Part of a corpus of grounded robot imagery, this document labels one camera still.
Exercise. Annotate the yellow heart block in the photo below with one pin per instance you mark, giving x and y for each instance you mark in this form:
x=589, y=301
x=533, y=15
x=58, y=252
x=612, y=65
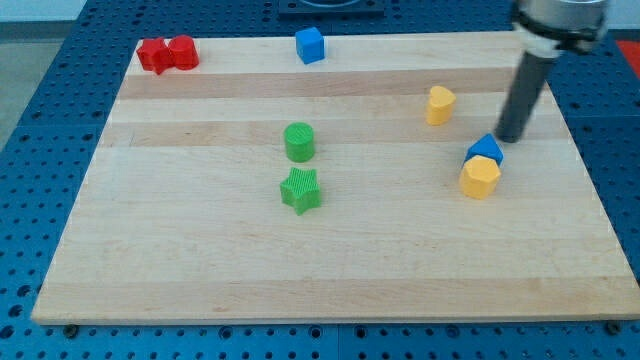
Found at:
x=440, y=105

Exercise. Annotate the green cylinder block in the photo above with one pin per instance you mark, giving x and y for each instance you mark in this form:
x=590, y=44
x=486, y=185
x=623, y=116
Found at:
x=299, y=142

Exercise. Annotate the light wooden board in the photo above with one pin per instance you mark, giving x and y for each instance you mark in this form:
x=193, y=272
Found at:
x=179, y=218

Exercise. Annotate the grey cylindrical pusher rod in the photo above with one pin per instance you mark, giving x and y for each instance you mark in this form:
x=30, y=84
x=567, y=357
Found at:
x=523, y=94

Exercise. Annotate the yellow hexagon block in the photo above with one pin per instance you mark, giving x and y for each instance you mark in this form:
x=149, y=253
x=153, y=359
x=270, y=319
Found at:
x=479, y=177

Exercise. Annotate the red cylinder block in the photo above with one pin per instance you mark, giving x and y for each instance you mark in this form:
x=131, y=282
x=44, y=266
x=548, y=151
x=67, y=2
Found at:
x=184, y=52

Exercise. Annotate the red star block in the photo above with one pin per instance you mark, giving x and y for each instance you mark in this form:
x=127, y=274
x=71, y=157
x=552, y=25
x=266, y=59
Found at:
x=154, y=55

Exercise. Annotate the blue cube block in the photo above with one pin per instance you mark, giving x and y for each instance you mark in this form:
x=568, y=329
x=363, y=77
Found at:
x=310, y=46

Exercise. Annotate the blue triangle block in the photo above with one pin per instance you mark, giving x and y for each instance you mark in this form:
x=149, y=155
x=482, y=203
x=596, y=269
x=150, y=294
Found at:
x=488, y=147

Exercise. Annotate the green star block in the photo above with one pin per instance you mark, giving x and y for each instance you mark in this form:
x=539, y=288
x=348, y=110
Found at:
x=301, y=190

